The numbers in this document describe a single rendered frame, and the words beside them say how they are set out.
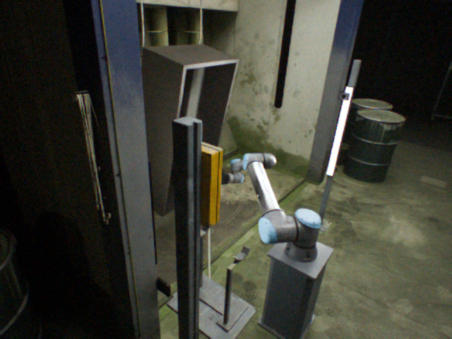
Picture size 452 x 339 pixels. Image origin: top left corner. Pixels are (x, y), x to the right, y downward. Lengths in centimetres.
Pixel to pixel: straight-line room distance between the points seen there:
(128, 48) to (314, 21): 279
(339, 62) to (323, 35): 34
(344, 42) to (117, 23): 279
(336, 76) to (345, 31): 46
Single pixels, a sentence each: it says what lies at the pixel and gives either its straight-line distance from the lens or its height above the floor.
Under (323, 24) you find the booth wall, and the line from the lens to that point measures 373.
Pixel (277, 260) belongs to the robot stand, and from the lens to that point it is 187.
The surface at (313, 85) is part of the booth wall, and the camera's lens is 378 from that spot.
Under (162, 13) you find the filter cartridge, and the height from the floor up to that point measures 190.
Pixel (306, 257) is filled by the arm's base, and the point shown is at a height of 67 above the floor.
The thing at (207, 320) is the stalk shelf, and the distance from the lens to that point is 136.
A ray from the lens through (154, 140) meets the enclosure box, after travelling 217.
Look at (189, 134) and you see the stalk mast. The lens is 78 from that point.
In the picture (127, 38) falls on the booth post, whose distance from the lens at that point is 125.
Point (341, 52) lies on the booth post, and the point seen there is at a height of 163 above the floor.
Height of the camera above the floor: 188
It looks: 27 degrees down
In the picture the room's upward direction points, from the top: 3 degrees clockwise
